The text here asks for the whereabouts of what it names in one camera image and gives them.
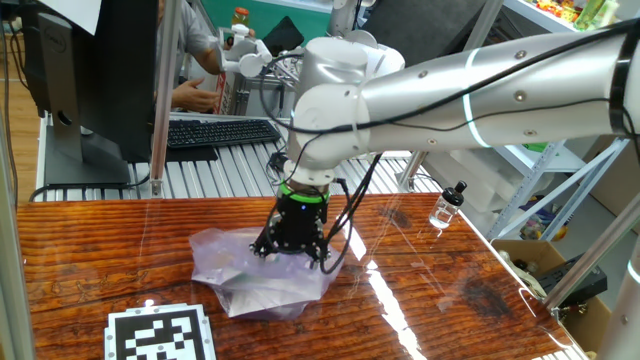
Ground person in grey shirt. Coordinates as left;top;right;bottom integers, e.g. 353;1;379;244
155;0;214;56

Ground grey aluminium case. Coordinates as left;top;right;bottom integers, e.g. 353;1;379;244
232;74;301;119

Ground aluminium frame post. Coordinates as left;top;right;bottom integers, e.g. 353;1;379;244
543;192;640;315
148;0;184;199
0;112;36;360
397;0;505;194

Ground white rope bundle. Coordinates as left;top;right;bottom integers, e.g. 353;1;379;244
498;248;549;301

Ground large brown cardboard box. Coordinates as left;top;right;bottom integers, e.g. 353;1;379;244
582;134;640;221

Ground green plastic bottle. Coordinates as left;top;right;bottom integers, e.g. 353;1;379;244
573;0;607;30

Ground colourful small toys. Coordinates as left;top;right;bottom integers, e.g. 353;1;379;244
534;0;576;22

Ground bottle with orange cap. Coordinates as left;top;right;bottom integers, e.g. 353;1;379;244
230;6;251;31

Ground purple translucent plastic bag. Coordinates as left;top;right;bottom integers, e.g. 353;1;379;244
188;225;346;321

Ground pale plastic bottle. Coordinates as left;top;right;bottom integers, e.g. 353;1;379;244
598;0;622;30

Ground white paper sheet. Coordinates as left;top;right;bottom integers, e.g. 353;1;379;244
32;0;100;37

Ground wood grain table mat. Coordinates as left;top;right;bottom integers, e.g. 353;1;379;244
16;193;590;360

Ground white carton with red print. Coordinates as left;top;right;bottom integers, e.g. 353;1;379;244
212;72;236;116

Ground clear plastic trays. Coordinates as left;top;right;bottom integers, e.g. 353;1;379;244
424;147;556;221

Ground colourful toys pile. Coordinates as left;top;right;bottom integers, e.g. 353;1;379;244
517;199;571;244

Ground white handheld device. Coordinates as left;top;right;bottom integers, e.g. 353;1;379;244
217;23;275;79

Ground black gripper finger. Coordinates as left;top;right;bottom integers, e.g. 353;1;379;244
309;221;332;267
248;218;282;261

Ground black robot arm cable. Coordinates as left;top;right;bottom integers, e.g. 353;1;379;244
259;22;640;275

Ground small black folding stand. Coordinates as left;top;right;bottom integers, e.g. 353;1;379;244
268;151;290;174

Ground dark grey panel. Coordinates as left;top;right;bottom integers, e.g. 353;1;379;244
362;0;489;66

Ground black keyboard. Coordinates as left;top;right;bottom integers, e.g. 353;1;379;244
166;118;283;150

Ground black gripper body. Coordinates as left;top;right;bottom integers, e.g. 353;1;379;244
273;196;331;252

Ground black monitor cable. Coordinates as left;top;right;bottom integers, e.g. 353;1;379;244
28;172;152;204

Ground white metal shelf rack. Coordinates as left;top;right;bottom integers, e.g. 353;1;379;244
414;0;640;241

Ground black white fiducial marker board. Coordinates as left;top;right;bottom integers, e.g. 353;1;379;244
103;303;218;360

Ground black computer monitor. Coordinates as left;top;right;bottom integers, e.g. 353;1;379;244
19;0;160;187

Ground glass bottle with black cap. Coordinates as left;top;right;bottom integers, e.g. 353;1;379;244
428;180;469;231

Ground black device in box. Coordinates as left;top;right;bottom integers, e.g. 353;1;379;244
537;253;609;309

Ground open cardboard box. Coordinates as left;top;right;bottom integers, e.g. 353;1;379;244
492;238;617;359

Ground person's bare hand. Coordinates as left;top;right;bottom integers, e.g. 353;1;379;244
177;77;222;114

